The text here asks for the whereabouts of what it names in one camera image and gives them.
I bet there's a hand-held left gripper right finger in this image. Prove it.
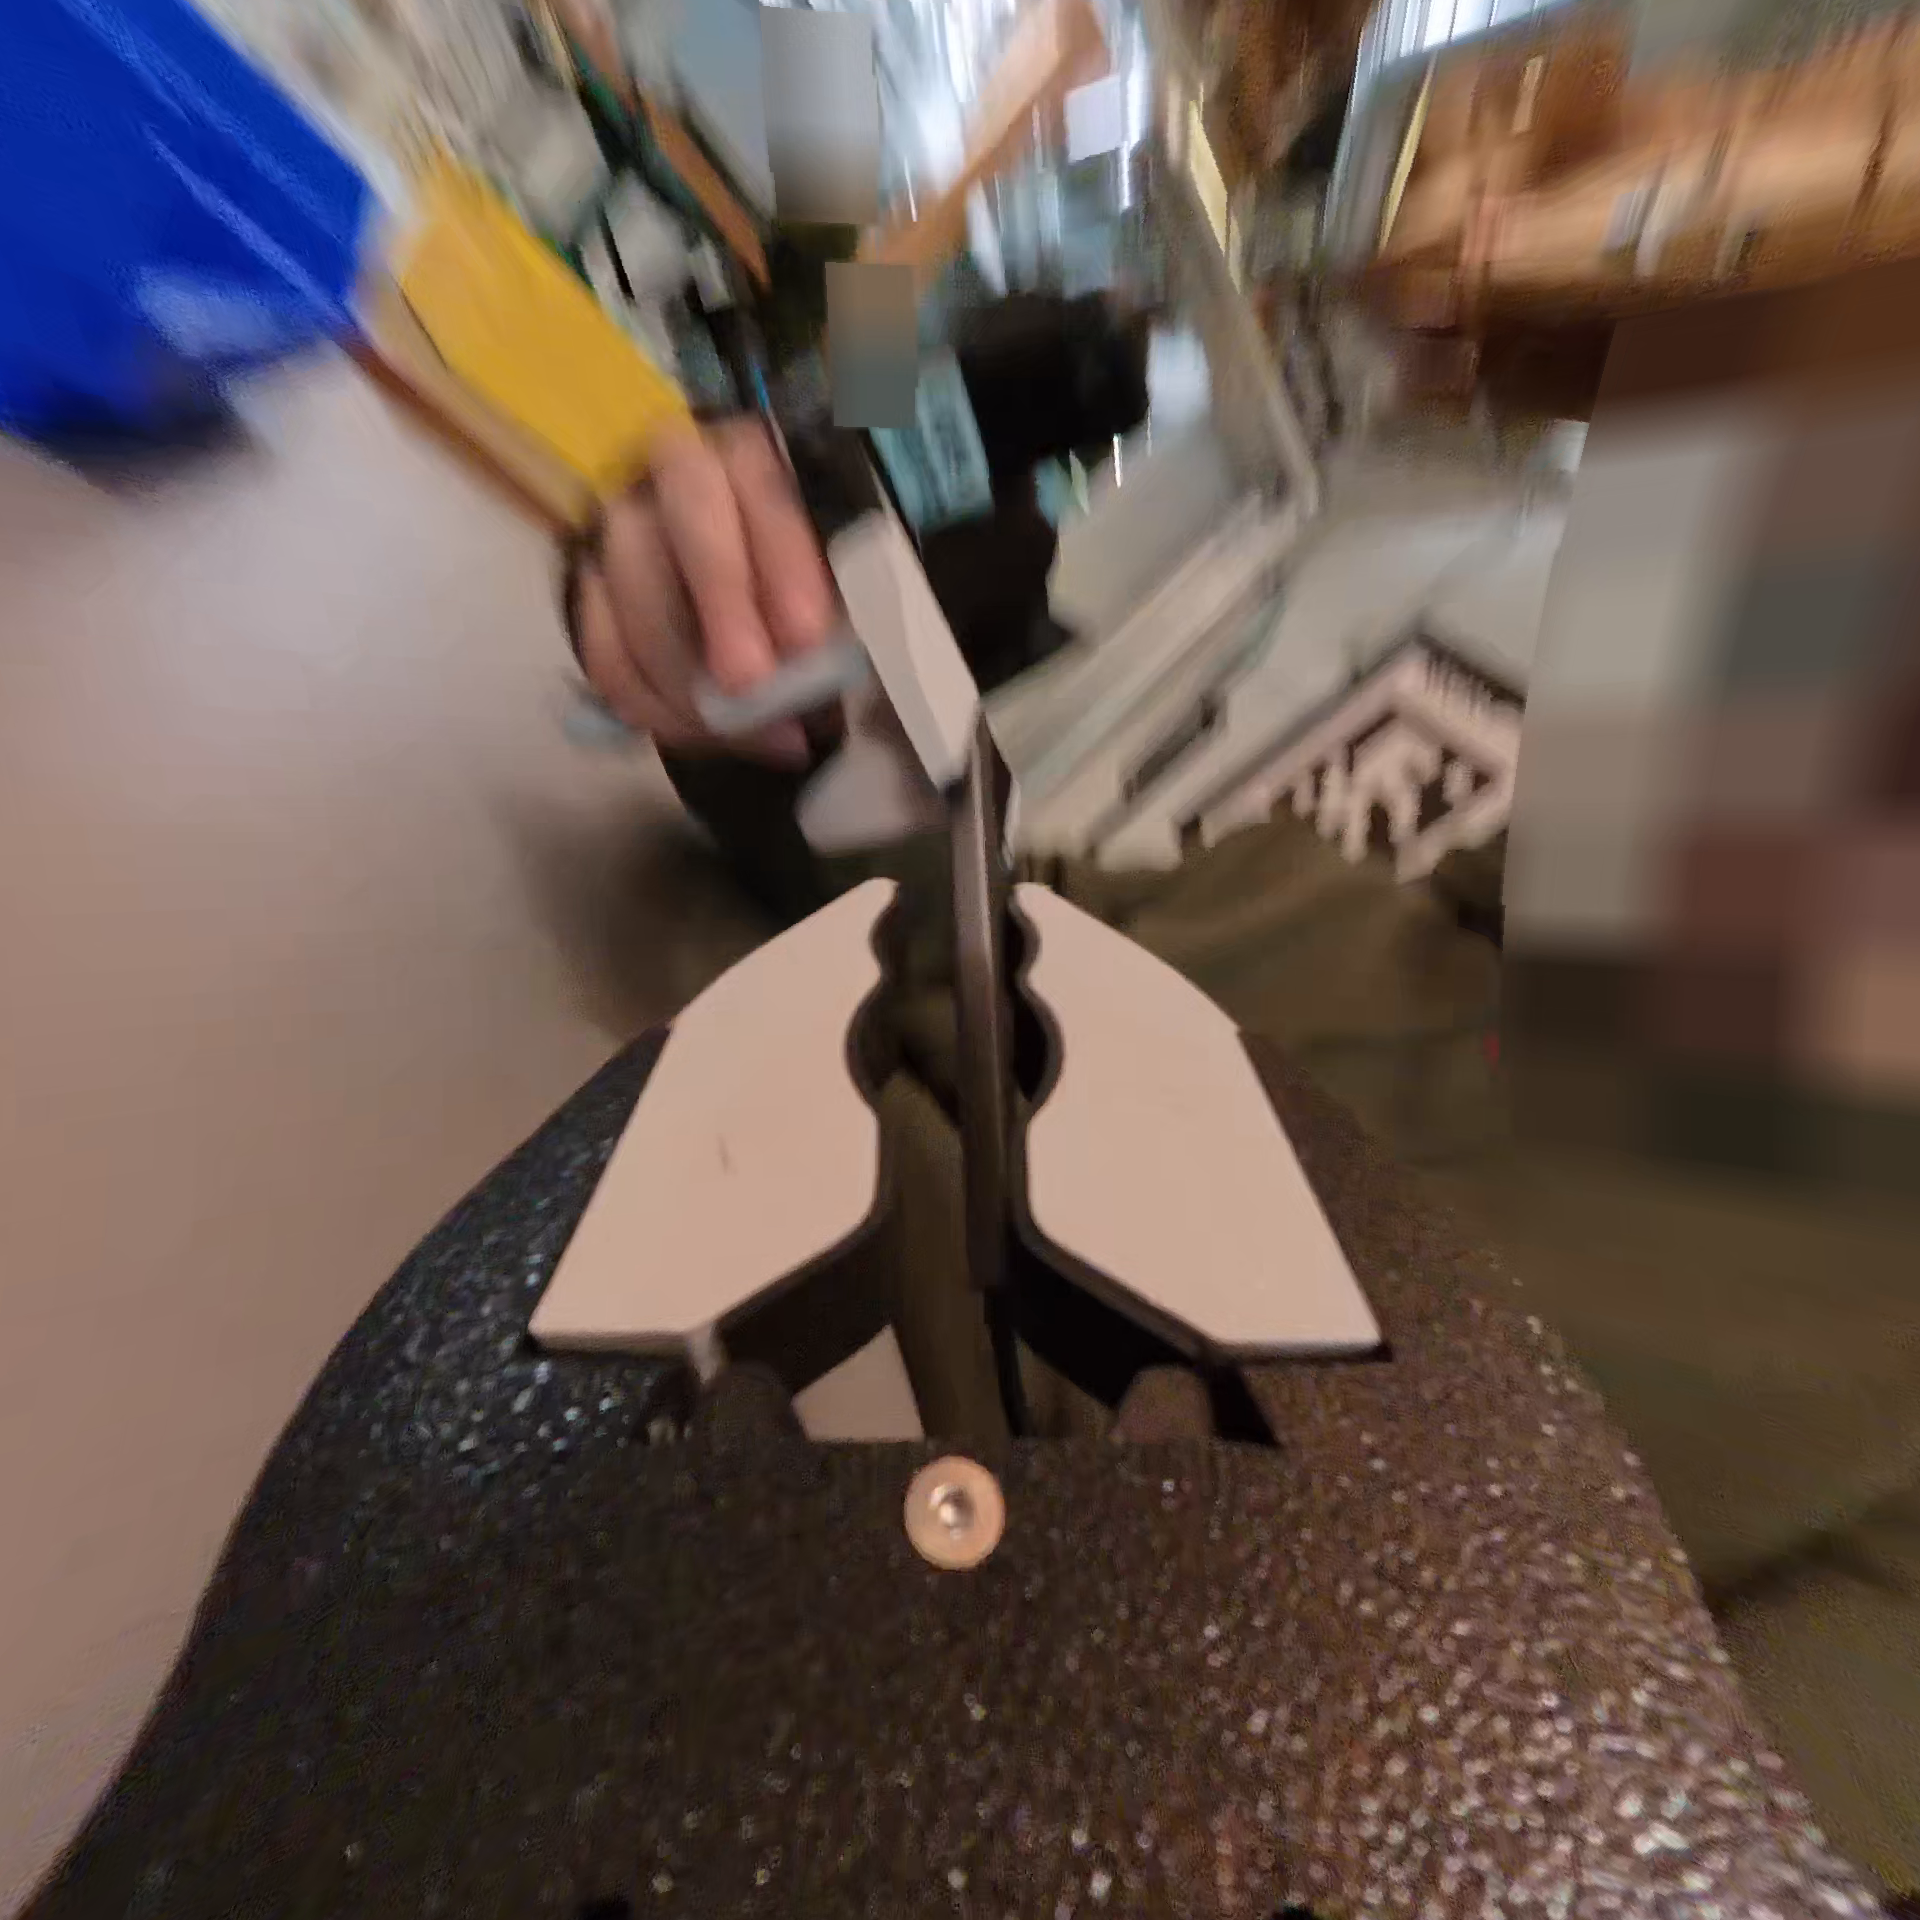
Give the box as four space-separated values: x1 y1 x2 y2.
1014 882 1385 1364

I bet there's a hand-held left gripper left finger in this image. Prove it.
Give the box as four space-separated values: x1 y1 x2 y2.
528 880 903 1385

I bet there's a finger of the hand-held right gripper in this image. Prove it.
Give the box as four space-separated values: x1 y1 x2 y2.
824 514 984 793
795 731 955 850

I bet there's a grey usb hub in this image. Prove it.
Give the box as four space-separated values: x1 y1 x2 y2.
947 701 1022 1298

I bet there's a person's right hand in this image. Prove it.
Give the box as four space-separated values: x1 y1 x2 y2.
568 417 845 772

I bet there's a white patterned panel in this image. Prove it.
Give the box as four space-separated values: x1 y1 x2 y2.
1199 637 1527 880

